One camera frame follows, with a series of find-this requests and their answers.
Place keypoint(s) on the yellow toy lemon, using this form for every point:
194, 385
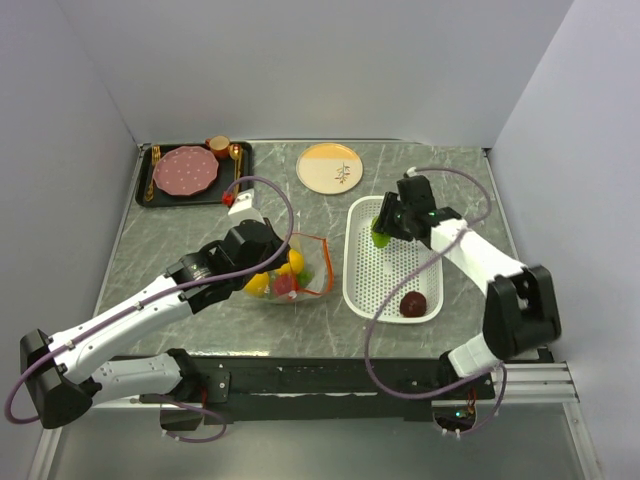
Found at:
258, 286

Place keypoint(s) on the green toy vegetable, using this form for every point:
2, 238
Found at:
305, 276

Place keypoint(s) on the red toy fruit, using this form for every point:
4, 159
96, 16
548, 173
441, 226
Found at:
283, 285

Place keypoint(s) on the cream orange round plate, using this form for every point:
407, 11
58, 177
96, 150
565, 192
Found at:
329, 168

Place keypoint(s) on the dark maroon toy fruit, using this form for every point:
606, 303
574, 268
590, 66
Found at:
413, 305

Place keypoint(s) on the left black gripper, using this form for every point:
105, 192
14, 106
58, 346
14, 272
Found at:
276, 245

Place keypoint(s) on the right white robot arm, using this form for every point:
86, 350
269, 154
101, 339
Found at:
521, 311

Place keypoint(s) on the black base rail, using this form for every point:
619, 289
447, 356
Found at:
271, 388

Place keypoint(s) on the green toy leaf slice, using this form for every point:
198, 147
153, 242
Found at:
380, 240

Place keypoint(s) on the clear orange zip bag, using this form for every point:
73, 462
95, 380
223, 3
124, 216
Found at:
317, 259

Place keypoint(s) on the pink dotted plate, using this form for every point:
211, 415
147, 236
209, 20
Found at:
186, 171

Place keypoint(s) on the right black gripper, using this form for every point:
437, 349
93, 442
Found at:
385, 221

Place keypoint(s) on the orange cup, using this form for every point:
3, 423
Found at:
219, 145

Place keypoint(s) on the yellow toy pear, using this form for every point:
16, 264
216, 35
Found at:
294, 265

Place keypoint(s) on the white perforated plastic basket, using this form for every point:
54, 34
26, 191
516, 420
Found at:
370, 272

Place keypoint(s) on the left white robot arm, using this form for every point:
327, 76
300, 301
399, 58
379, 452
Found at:
69, 372

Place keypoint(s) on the gold fork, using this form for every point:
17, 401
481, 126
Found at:
155, 158

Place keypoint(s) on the gold spoon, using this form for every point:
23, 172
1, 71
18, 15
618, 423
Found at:
235, 152

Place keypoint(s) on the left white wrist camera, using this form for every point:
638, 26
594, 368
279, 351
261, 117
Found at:
244, 208

